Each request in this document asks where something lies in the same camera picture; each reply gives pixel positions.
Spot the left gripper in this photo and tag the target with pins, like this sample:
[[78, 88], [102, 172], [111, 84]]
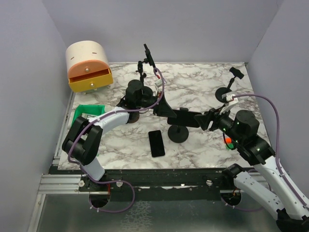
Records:
[[163, 108]]

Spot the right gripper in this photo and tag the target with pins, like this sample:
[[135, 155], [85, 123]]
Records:
[[214, 115]]

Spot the grey black phone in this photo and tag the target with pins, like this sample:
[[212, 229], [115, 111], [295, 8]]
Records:
[[156, 143]]

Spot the black phone stand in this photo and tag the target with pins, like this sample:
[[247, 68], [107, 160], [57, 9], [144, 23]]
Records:
[[223, 90]]

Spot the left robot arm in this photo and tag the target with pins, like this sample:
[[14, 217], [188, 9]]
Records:
[[83, 139]]

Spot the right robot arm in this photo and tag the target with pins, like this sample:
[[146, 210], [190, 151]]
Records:
[[281, 202]]

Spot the black phone back left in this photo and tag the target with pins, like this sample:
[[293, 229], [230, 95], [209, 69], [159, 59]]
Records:
[[149, 58]]

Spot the green plastic bin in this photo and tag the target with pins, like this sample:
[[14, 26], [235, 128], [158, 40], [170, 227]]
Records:
[[90, 110]]

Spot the yellow lower drawer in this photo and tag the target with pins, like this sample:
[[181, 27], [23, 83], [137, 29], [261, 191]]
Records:
[[91, 81]]

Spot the orange upper drawer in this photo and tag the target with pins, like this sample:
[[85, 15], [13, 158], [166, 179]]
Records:
[[87, 69]]

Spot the beige drawer cabinet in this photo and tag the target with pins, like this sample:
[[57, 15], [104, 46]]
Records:
[[84, 51]]

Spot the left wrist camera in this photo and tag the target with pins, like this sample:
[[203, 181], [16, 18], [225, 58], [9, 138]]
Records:
[[159, 84]]

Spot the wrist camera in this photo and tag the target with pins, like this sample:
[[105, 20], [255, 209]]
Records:
[[232, 100], [159, 84]]

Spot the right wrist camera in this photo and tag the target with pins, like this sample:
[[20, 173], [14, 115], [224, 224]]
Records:
[[232, 100]]

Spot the black front rail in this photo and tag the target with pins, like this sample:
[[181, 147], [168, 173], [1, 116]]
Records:
[[161, 184]]

